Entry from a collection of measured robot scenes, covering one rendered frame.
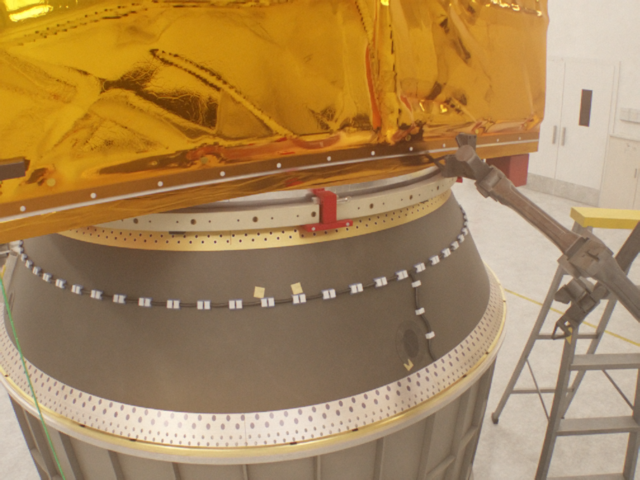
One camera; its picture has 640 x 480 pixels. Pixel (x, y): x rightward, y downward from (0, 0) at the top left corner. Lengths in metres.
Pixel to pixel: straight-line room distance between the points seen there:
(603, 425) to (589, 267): 1.40
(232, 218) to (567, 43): 8.24
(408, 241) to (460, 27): 0.69
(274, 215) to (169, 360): 0.46
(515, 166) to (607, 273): 1.03
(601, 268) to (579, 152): 7.81
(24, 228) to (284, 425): 0.78
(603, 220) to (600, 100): 6.65
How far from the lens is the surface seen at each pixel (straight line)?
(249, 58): 1.14
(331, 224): 1.26
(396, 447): 1.53
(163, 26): 1.07
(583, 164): 8.93
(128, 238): 1.37
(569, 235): 1.26
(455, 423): 1.76
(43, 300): 1.62
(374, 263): 1.38
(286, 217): 1.24
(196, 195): 1.17
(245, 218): 1.23
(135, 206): 1.13
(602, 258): 1.16
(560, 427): 2.37
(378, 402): 1.37
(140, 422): 1.36
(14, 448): 3.39
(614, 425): 2.49
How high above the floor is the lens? 2.06
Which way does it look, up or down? 20 degrees down
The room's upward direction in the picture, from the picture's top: straight up
